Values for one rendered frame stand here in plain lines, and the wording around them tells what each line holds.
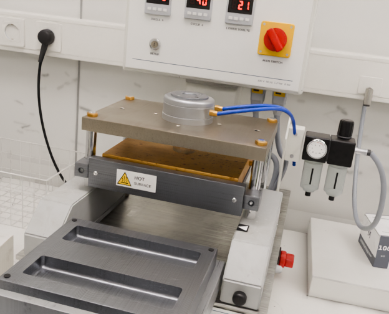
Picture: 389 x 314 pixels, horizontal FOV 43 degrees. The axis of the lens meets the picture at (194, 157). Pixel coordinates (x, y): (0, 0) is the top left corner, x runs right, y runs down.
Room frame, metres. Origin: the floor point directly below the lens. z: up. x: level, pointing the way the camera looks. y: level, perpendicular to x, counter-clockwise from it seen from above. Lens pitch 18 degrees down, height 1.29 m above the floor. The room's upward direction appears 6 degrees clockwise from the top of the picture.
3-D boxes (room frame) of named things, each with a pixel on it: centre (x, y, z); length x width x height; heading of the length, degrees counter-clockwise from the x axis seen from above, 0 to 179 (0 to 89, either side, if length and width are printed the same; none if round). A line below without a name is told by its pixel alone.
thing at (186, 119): (0.78, -0.01, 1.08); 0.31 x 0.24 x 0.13; 78
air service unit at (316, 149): (0.83, -0.23, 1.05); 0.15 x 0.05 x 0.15; 78
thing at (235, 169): (0.75, 0.01, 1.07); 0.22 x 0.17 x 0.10; 78
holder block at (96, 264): (0.50, 0.07, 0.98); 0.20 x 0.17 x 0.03; 78
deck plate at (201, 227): (0.79, 0.01, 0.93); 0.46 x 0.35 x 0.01; 168
